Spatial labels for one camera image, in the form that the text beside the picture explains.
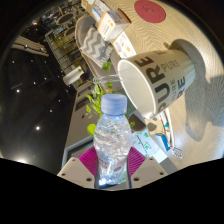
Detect orange and white box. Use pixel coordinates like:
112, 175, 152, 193
97, 9, 132, 42

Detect dark-framed decorated window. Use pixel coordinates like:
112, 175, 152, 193
61, 139, 96, 169

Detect clear blue-capped water bottle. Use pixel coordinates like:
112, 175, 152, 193
92, 93, 133, 188

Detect flat round red coaster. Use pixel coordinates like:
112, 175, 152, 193
133, 0, 167, 24

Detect small clear case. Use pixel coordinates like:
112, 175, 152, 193
171, 146, 184, 159

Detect green potted plant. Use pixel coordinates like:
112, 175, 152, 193
83, 60, 148, 138

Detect group of grey-backed chairs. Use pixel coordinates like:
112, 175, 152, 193
39, 4, 79, 41

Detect small white blue-topped box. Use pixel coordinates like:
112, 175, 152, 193
90, 4, 105, 22

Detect grey white chevron cushion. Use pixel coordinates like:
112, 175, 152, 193
79, 26, 114, 61

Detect clear glass tube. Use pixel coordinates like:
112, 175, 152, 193
92, 75, 121, 85

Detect colourful picture leaflet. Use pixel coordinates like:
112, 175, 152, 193
111, 31, 138, 60

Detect blue and white box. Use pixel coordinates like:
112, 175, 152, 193
154, 133, 172, 153

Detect grey curved sofa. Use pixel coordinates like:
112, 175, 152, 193
73, 14, 128, 88

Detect group of ceiling spotlights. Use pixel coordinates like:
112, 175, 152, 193
13, 19, 44, 164

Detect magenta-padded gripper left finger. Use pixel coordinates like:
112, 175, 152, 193
57, 146, 100, 190

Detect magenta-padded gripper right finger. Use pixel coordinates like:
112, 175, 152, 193
125, 146, 168, 190

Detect white printed mug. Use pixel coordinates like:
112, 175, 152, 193
117, 49, 197, 120

